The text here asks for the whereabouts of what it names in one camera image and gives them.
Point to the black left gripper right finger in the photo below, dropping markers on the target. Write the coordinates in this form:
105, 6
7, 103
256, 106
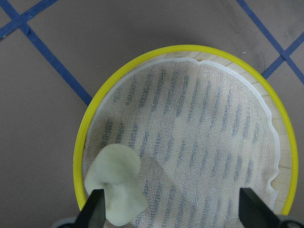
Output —
254, 213

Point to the white steamed bun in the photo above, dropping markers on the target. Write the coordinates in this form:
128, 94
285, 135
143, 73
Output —
114, 170

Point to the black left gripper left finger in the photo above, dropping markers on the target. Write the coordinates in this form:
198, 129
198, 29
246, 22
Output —
93, 213

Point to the lower yellow steamer layer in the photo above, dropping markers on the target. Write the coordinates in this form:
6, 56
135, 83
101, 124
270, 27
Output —
204, 124

